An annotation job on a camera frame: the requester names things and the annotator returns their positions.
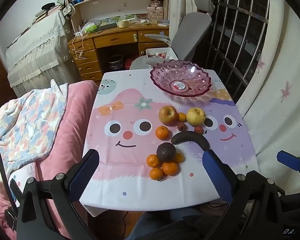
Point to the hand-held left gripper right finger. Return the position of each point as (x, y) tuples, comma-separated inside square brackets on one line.
[(217, 177)]

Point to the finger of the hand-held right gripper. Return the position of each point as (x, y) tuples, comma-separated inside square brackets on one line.
[(288, 160)]

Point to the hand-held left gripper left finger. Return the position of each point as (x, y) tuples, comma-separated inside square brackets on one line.
[(83, 172)]

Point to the small red jujube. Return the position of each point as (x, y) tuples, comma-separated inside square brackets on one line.
[(198, 129), (182, 126)]

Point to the dark purple avocado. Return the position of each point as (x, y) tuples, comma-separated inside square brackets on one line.
[(165, 152)]

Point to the yellow pear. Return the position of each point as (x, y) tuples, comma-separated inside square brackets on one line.
[(195, 116)]

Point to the small orange tangerine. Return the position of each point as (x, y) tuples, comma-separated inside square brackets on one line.
[(181, 117)]

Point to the red yellow apple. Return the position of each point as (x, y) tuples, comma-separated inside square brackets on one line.
[(168, 115)]

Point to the pink glass fruit bowl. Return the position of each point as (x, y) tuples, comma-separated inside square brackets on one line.
[(165, 77)]

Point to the cartoon printed tablecloth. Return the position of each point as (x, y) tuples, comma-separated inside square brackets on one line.
[(120, 170)]

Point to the pink quilt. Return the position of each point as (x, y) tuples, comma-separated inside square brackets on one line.
[(75, 120)]

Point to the white flower print curtain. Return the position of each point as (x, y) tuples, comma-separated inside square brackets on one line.
[(277, 92)]

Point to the floral pastel blanket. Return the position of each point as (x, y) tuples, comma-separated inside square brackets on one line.
[(27, 125)]

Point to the black trash bin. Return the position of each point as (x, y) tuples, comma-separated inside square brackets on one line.
[(115, 62)]

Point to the red plastic bag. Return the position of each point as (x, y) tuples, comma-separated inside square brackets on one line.
[(130, 62)]

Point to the white lace cover cloth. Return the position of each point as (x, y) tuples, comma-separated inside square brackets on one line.
[(35, 47)]

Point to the wooden desk with drawers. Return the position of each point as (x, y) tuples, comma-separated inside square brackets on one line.
[(115, 38)]

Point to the white storage box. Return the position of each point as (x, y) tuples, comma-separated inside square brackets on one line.
[(151, 52)]

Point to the metal window grille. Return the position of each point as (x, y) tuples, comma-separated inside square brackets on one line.
[(237, 30)]

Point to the green tissue pack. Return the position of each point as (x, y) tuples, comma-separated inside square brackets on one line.
[(90, 27)]

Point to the grey office chair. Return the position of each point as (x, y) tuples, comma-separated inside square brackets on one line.
[(190, 30)]

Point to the yellow mug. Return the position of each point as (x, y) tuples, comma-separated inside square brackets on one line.
[(122, 24)]

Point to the stack of books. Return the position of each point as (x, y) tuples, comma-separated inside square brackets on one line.
[(45, 13)]

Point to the wooden bookshelf hutch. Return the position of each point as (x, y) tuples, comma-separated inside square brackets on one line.
[(110, 2)]

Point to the patterned cardboard box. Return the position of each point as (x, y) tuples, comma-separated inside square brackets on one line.
[(155, 14)]

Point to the white narrow curtain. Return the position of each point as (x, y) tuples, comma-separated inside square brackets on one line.
[(180, 0)]

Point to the small doll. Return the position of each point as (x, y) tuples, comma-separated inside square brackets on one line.
[(156, 0)]

